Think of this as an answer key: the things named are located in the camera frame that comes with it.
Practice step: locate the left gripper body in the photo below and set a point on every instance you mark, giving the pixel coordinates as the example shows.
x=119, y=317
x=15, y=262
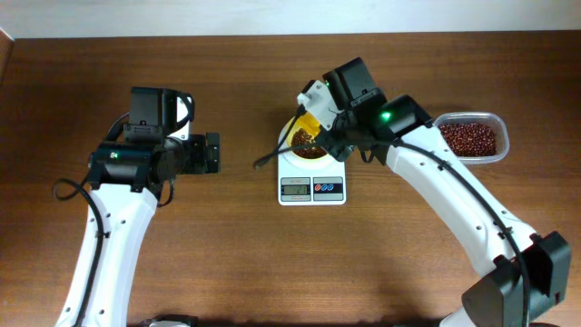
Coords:
x=211, y=152

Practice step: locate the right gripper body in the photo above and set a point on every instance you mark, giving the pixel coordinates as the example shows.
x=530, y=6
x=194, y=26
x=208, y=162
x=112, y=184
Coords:
x=339, y=148

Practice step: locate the yellow measuring scoop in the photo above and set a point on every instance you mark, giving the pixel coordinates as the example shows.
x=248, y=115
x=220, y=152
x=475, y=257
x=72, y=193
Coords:
x=311, y=126

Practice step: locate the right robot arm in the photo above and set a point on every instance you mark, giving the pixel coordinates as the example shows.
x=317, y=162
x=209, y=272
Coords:
x=522, y=273

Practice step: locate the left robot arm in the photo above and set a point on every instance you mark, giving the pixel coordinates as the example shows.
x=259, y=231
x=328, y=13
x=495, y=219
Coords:
x=141, y=155

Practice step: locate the red beans in bowl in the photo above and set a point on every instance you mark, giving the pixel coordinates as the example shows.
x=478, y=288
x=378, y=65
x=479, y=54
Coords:
x=302, y=137

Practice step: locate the yellow plastic bowl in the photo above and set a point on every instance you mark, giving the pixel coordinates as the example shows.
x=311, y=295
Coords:
x=307, y=116

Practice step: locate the white digital kitchen scale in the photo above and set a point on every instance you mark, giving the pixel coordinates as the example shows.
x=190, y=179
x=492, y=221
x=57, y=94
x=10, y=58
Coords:
x=301, y=181

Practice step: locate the red beans in container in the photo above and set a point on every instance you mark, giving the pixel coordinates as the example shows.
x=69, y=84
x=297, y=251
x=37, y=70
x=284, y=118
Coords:
x=470, y=140

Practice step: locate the clear plastic bean container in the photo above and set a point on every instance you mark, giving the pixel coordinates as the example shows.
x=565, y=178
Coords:
x=492, y=120

